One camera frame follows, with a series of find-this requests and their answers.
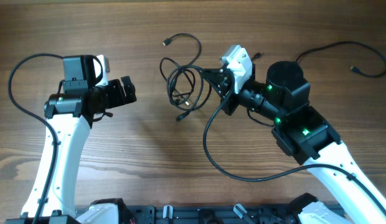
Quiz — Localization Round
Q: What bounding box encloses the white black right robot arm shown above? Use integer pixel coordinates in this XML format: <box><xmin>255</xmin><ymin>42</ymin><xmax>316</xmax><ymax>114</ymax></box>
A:
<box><xmin>202</xmin><ymin>61</ymin><xmax>386</xmax><ymax>223</ymax></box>

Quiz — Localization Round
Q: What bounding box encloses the black camera cable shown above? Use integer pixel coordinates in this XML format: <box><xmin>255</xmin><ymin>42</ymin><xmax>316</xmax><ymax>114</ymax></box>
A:
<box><xmin>7</xmin><ymin>53</ymin><xmax>65</xmax><ymax>224</ymax></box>
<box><xmin>202</xmin><ymin>74</ymin><xmax>386</xmax><ymax>218</ymax></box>

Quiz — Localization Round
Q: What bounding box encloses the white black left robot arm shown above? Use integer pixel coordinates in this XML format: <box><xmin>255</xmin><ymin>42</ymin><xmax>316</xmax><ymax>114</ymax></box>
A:
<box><xmin>6</xmin><ymin>55</ymin><xmax>138</xmax><ymax>223</ymax></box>

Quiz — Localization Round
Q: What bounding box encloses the black left camera cable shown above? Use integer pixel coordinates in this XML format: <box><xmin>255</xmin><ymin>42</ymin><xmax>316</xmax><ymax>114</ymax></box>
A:
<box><xmin>7</xmin><ymin>53</ymin><xmax>65</xmax><ymax>224</ymax></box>

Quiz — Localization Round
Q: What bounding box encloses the black right camera cable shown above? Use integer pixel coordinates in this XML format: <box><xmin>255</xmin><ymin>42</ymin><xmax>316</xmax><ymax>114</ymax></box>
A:
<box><xmin>202</xmin><ymin>74</ymin><xmax>386</xmax><ymax>218</ymax></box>

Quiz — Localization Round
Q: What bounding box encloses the thin black micro usb cable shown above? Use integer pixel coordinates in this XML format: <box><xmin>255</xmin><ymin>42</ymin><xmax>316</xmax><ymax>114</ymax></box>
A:
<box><xmin>251</xmin><ymin>40</ymin><xmax>386</xmax><ymax>79</ymax></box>

